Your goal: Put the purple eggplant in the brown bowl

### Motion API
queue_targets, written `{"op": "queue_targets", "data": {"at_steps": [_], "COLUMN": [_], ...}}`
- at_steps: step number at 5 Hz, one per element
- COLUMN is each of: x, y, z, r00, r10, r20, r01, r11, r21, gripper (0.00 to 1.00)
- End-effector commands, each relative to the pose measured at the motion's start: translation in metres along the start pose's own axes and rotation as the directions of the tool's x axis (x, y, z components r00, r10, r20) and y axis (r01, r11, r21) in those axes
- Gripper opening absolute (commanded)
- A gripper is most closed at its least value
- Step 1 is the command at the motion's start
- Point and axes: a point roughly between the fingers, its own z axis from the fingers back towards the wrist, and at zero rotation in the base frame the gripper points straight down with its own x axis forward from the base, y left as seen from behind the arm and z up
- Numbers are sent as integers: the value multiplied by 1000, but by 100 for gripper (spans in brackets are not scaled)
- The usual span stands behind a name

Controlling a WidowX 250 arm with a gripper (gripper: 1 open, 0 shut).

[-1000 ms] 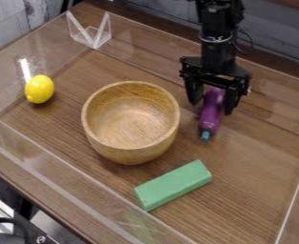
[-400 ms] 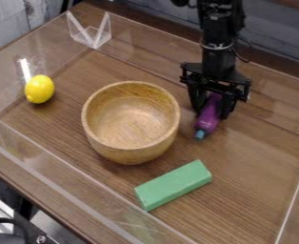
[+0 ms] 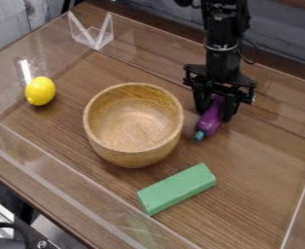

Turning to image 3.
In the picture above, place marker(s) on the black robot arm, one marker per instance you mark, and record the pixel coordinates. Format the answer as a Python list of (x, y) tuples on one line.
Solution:
[(219, 76)]

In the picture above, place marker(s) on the brown wooden bowl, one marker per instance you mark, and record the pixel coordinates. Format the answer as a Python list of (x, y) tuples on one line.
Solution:
[(134, 122)]

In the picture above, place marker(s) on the clear acrylic corner bracket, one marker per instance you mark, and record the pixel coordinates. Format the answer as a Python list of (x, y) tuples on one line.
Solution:
[(94, 37)]

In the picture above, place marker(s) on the green rectangular block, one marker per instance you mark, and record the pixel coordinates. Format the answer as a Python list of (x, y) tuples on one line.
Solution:
[(177, 188)]

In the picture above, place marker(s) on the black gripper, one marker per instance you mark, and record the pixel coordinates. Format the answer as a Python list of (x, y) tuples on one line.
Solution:
[(239, 88)]

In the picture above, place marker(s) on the purple toy eggplant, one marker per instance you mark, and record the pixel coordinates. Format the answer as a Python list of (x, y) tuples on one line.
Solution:
[(211, 120)]

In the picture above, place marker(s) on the clear acrylic tray wall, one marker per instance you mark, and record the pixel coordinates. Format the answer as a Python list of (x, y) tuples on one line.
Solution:
[(252, 211)]

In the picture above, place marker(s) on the yellow toy lemon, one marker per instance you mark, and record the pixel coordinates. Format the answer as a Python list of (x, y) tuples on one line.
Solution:
[(40, 91)]

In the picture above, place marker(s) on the black metal bracket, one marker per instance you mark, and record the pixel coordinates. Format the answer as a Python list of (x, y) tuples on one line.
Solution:
[(38, 240)]

